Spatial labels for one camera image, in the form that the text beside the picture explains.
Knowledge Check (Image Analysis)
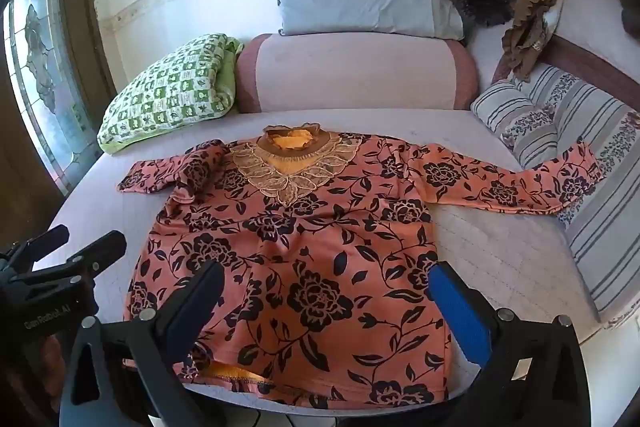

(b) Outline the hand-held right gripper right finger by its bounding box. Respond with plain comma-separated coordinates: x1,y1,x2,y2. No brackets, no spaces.
429,261,601,427

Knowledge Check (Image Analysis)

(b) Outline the small striped floral pillow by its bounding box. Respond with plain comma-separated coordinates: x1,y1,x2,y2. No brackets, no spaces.
471,80,560,168

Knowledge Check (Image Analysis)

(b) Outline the pink bolster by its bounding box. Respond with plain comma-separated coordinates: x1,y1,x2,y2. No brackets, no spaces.
235,33,479,114

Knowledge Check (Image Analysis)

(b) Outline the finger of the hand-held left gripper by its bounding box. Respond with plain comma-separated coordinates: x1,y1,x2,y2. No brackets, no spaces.
27,230,127,282
2,225,70,264

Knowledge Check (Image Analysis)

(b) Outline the orange floral shirt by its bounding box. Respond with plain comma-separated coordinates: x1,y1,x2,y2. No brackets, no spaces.
117,122,604,410

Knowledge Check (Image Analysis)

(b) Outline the striped grey white cloth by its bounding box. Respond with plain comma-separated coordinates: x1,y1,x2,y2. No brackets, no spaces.
510,63,640,330

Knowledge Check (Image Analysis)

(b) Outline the stained glass window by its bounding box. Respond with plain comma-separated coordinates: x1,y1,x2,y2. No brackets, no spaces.
2,0,101,198

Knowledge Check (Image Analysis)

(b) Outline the green checkered pillow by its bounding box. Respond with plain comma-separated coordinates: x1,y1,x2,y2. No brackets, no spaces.
96,33,244,155

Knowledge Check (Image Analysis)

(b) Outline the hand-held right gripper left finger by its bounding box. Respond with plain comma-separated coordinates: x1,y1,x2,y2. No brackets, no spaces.
59,260,226,427

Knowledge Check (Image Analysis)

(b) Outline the bed with pale quilted sheet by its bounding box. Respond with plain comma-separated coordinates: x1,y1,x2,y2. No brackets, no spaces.
37,0,640,408

